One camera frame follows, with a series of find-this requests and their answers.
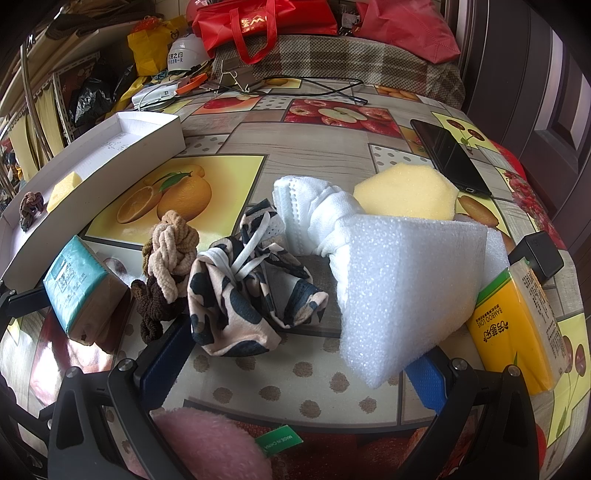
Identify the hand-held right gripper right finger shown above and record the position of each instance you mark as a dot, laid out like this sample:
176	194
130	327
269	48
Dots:
425	378

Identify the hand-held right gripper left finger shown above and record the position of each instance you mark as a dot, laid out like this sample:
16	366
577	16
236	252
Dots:
161	364

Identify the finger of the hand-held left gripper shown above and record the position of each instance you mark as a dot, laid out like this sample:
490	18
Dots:
25	302

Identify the teal tissue pack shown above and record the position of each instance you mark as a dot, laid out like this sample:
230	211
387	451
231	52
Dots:
74	286

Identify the pink plush toy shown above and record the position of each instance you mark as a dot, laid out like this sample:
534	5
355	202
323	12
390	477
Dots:
207	443

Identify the camouflage print face mask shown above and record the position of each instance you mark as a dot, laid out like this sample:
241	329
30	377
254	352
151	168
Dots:
240	304

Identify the white cardboard box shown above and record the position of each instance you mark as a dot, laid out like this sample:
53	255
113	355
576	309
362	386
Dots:
115	152

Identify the dark braided scrunchie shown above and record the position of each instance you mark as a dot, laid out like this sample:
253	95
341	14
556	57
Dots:
30	207

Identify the yellow tissue pack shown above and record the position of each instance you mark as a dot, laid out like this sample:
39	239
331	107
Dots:
512	332

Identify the beige brown braided scrunchie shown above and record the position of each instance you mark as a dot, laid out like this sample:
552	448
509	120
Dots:
171	258

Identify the yellow square sponge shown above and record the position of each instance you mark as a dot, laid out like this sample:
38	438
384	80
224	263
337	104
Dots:
64	191

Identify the black charger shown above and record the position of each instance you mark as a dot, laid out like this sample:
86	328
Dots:
538	256

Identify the yellow curtain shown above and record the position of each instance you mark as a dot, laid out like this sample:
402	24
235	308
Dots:
44	115

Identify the yellow hexagonal sponge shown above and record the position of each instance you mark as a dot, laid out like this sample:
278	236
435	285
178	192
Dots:
406	189

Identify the metal rack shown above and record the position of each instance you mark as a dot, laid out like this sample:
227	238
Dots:
32	101

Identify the white face mask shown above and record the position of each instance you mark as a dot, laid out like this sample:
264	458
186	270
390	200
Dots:
295	207

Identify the black plastic bag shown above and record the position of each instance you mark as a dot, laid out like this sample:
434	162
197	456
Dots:
92	99

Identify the black smartphone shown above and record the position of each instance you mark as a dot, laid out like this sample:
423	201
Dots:
448	154

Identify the red patterned cloth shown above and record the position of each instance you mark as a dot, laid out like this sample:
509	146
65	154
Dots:
508	161

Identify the fruit print tablecloth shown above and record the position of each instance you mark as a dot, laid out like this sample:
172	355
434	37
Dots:
221	138

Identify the yellow plastic bag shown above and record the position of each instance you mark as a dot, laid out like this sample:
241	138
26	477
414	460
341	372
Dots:
147	50

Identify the white helmet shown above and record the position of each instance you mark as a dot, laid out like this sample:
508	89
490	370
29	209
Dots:
187	53

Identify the brown door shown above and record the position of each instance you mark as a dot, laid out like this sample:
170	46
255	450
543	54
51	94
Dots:
545	92

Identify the plaid cloth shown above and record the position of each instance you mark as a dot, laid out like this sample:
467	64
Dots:
369	60

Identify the plain red fabric bag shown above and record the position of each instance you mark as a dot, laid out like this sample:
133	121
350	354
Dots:
406	27

